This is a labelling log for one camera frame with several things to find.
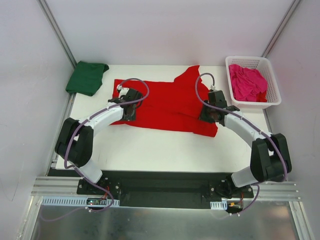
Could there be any red t shirt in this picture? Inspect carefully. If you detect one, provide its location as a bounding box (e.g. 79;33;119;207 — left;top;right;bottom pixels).
114;65;218;138

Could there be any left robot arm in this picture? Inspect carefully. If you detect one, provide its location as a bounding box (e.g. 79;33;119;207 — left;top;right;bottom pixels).
54;87;143;195

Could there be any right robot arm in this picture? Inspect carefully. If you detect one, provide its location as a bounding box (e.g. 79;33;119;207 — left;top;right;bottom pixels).
199;90;292;199

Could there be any pink t shirt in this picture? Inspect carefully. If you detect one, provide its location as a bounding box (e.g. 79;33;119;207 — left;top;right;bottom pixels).
228;64;268;102

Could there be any white plastic laundry basket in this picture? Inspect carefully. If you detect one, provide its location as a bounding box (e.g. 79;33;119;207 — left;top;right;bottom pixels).
225;56;282;109

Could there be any folded green t shirt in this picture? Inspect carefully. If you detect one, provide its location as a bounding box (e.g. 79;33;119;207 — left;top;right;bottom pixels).
65;61;110;97

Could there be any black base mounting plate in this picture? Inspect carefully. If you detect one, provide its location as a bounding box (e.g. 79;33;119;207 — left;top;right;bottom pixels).
76;170;254;209

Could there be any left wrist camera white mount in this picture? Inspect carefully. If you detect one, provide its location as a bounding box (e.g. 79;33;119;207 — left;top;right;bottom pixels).
116;85;130;98

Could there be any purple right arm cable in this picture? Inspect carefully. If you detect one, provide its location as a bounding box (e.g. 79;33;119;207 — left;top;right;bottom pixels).
194;72;288;221

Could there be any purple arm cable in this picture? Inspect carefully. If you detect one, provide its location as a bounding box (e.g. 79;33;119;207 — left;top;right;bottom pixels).
39;78;150;222
194;72;288;221

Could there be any aluminium frame rail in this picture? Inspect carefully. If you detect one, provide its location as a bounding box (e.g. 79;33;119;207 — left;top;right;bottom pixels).
31;176;303;202

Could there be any right white slotted cable duct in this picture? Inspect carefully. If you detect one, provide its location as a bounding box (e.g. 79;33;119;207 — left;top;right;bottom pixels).
210;200;228;211

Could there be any white slotted cable duct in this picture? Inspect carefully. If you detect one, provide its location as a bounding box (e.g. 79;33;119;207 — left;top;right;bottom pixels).
42;196;120;208
210;200;228;211

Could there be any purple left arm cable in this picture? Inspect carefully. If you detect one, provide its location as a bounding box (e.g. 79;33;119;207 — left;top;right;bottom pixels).
39;78;150;222

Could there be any left white slotted cable duct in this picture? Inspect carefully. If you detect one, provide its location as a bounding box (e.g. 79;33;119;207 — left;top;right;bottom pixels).
42;196;120;208

